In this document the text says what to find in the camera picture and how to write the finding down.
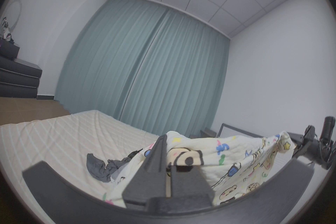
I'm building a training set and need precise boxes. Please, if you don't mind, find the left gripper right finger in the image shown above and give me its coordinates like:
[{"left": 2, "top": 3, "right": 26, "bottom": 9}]
[{"left": 168, "top": 165, "right": 216, "bottom": 198}]

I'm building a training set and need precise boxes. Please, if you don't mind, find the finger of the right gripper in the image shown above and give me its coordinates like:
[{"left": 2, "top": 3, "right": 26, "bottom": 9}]
[
  {"left": 291, "top": 145, "right": 305, "bottom": 159},
  {"left": 288, "top": 133, "right": 305, "bottom": 146}
]

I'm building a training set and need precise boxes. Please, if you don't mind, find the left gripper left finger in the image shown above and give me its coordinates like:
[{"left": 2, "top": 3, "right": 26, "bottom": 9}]
[{"left": 122, "top": 134, "right": 168, "bottom": 204}]

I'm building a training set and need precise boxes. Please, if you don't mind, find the white printed pyjama top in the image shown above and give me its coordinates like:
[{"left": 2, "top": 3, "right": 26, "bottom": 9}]
[{"left": 101, "top": 131, "right": 292, "bottom": 208}]

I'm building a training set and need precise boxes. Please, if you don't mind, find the bed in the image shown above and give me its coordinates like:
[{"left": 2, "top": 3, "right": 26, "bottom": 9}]
[{"left": 0, "top": 110, "right": 264, "bottom": 204}]

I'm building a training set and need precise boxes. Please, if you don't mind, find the dark grey garment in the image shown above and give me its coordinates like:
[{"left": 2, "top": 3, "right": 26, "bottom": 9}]
[{"left": 87, "top": 153, "right": 132, "bottom": 183}]

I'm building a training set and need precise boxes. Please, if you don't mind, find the grey bedside table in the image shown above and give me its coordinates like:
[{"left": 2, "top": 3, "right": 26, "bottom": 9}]
[{"left": 190, "top": 127, "right": 217, "bottom": 139}]

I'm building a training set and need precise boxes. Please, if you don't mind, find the blue-green curtain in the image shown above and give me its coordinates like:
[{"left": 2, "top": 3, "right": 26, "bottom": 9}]
[
  {"left": 119, "top": 8, "right": 231, "bottom": 138},
  {"left": 54, "top": 0, "right": 168, "bottom": 118}
]

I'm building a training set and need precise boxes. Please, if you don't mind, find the round wall mirror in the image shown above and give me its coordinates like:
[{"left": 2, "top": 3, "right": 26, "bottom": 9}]
[{"left": 5, "top": 0, "right": 22, "bottom": 30}]

